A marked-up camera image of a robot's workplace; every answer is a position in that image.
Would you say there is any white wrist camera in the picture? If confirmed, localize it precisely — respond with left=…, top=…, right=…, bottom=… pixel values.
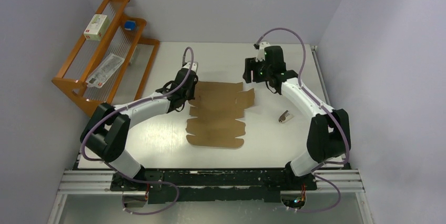
left=182, top=61, right=199, bottom=79
left=254, top=42, right=271, bottom=62

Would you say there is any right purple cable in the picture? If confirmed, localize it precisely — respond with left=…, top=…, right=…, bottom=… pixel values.
left=255, top=27, right=351, bottom=213

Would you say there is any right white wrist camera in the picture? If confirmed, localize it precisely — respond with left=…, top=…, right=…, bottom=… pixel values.
left=254, top=42, right=271, bottom=62

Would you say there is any clear plastic bag package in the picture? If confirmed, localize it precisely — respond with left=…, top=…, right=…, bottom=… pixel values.
left=86, top=53, right=124, bottom=88

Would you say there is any white green carton box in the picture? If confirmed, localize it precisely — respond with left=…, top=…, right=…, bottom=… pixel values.
left=83, top=14, right=110, bottom=41

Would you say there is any orange wooden rack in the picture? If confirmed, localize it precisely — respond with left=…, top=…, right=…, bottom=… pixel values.
left=52, top=0, right=160, bottom=116

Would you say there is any small grey clip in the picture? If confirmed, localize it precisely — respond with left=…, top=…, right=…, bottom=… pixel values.
left=278, top=110, right=294, bottom=124

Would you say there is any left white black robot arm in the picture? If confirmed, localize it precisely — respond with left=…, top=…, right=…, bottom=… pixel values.
left=80, top=62, right=198, bottom=190

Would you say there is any brown cardboard box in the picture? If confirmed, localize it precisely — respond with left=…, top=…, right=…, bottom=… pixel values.
left=186, top=81, right=255, bottom=149

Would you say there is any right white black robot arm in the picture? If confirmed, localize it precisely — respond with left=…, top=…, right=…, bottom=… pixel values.
left=242, top=42, right=351, bottom=189

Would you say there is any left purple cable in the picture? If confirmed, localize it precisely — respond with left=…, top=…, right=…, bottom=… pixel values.
left=80, top=46, right=195, bottom=185

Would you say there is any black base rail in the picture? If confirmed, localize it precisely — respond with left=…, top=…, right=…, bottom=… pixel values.
left=110, top=168, right=317, bottom=204

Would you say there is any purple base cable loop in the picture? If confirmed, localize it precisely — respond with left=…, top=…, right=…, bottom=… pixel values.
left=121, top=180, right=181, bottom=216

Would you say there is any blue round object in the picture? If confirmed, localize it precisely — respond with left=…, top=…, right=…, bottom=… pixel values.
left=124, top=20, right=137, bottom=31

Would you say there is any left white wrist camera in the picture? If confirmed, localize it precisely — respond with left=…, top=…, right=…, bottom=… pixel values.
left=182, top=61, right=199, bottom=79

